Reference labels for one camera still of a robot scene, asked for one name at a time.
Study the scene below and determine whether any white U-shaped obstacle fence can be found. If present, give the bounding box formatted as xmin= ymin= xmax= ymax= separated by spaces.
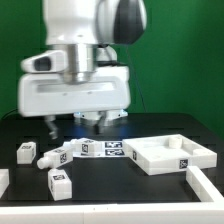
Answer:
xmin=0 ymin=166 xmax=224 ymax=224

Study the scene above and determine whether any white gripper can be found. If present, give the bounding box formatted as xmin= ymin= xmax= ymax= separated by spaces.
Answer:
xmin=18 ymin=66 xmax=130 ymax=139

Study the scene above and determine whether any white paper with tags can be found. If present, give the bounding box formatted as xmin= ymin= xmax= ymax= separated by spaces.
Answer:
xmin=63 ymin=141 xmax=125 ymax=157

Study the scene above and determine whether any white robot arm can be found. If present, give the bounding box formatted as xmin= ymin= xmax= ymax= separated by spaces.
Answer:
xmin=18 ymin=0 xmax=147 ymax=139

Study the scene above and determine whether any black cable on table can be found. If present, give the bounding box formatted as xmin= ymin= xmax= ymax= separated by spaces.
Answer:
xmin=0 ymin=108 xmax=19 ymax=120

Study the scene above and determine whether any white square tabletop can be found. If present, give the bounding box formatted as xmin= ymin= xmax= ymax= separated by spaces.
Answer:
xmin=123 ymin=134 xmax=217 ymax=175

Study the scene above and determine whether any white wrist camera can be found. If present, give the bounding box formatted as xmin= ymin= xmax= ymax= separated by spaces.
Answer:
xmin=21 ymin=50 xmax=68 ymax=73

